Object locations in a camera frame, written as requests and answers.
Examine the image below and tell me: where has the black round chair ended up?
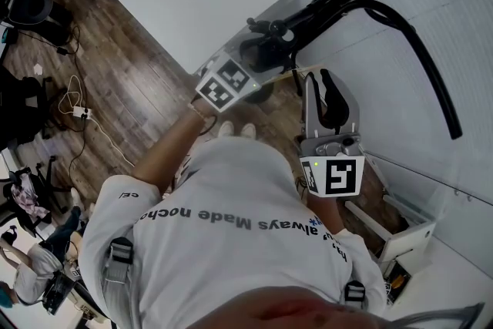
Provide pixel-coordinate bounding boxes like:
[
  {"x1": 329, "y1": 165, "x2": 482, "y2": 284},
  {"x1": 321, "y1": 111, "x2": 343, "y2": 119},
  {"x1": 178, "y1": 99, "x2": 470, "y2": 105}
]
[{"x1": 7, "y1": 0, "x2": 55, "y2": 28}]

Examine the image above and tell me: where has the grey headset strap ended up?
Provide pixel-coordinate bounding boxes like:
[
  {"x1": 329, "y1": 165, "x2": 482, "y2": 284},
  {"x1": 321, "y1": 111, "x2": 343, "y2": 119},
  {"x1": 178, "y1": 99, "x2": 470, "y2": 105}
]
[{"x1": 381, "y1": 302, "x2": 485, "y2": 329}]

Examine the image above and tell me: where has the black tablet device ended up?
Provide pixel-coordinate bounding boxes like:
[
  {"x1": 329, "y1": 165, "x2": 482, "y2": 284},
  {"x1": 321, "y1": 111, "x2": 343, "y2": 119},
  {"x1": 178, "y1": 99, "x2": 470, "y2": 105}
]
[{"x1": 41, "y1": 270, "x2": 75, "y2": 316}]

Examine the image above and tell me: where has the white long cable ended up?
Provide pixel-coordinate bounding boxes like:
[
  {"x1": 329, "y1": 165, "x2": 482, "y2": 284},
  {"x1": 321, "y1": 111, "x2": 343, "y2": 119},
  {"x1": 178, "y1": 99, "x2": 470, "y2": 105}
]
[{"x1": 90, "y1": 117, "x2": 136, "y2": 167}]

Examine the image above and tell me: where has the person's chin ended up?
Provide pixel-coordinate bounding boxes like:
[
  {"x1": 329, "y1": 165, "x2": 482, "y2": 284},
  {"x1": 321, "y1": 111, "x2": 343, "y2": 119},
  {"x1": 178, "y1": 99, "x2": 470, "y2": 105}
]
[{"x1": 184, "y1": 284, "x2": 386, "y2": 329}]

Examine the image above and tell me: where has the black office chair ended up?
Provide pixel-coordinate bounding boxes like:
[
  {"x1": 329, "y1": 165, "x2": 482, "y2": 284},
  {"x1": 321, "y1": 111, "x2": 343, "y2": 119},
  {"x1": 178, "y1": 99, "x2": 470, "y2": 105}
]
[{"x1": 0, "y1": 65, "x2": 66, "y2": 151}]

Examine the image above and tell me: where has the person's right forearm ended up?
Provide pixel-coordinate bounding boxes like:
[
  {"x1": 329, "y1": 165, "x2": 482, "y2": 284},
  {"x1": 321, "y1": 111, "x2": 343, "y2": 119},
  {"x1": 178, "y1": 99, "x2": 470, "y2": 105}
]
[{"x1": 307, "y1": 194, "x2": 347, "y2": 240}]

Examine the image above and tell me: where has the white open floor box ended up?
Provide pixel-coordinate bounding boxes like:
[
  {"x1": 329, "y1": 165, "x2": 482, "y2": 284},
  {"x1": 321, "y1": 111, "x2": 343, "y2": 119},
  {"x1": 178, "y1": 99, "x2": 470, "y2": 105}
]
[{"x1": 344, "y1": 194, "x2": 438, "y2": 263}]

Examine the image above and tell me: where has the beaded bracelet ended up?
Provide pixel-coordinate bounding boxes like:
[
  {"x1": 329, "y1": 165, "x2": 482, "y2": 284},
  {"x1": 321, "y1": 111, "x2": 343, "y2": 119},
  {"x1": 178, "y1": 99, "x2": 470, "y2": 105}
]
[{"x1": 188, "y1": 103, "x2": 207, "y2": 124}]

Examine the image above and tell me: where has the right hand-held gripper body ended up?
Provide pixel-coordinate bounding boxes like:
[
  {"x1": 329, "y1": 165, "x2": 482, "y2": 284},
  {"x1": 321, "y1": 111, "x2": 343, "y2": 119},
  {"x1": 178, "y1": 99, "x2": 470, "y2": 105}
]
[{"x1": 298, "y1": 133, "x2": 366, "y2": 200}]

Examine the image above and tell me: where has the white printed T-shirt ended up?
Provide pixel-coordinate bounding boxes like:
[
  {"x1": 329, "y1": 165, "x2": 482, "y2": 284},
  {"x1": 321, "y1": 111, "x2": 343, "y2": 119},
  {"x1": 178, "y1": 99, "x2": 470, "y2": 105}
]
[{"x1": 79, "y1": 136, "x2": 388, "y2": 329}]

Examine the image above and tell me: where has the grey harness strap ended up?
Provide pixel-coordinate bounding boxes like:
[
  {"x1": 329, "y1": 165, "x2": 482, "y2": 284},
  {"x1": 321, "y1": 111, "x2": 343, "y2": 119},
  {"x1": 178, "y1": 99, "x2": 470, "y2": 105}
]
[
  {"x1": 100, "y1": 237, "x2": 135, "y2": 329},
  {"x1": 344, "y1": 280, "x2": 366, "y2": 311}
]

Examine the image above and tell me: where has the white coiled cable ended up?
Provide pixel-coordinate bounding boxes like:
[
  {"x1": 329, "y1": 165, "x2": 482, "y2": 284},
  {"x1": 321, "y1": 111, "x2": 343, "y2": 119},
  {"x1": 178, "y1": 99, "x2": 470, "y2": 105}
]
[{"x1": 57, "y1": 75, "x2": 84, "y2": 116}]

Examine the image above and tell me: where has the small open box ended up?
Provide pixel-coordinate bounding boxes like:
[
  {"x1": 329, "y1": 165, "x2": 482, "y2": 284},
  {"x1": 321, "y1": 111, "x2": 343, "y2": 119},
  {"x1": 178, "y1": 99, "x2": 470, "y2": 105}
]
[{"x1": 383, "y1": 261, "x2": 411, "y2": 305}]

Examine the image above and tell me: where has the person's left forearm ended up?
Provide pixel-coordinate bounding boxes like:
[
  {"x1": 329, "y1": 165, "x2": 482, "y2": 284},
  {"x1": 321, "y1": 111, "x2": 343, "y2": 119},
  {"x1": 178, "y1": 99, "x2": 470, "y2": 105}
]
[{"x1": 132, "y1": 109, "x2": 207, "y2": 193}]

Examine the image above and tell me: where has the person's left white shoe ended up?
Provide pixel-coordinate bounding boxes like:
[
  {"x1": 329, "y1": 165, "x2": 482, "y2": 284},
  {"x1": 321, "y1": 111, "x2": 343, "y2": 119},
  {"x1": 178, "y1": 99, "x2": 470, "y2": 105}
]
[{"x1": 217, "y1": 120, "x2": 235, "y2": 139}]

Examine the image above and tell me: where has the pink patterned cloth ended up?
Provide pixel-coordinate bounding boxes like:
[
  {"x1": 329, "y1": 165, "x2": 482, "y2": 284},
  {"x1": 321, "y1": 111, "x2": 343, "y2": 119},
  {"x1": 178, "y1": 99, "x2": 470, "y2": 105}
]
[{"x1": 11, "y1": 173, "x2": 51, "y2": 220}]

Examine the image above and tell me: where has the black swivel chair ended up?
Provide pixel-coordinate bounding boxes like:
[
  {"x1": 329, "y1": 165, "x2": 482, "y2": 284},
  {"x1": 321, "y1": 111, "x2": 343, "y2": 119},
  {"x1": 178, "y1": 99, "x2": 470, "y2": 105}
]
[{"x1": 2, "y1": 156, "x2": 70, "y2": 228}]

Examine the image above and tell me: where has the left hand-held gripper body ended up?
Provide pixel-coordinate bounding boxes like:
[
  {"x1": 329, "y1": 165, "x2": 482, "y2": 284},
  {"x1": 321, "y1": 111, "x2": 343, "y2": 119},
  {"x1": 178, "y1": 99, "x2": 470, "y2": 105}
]
[{"x1": 195, "y1": 56, "x2": 263, "y2": 113}]

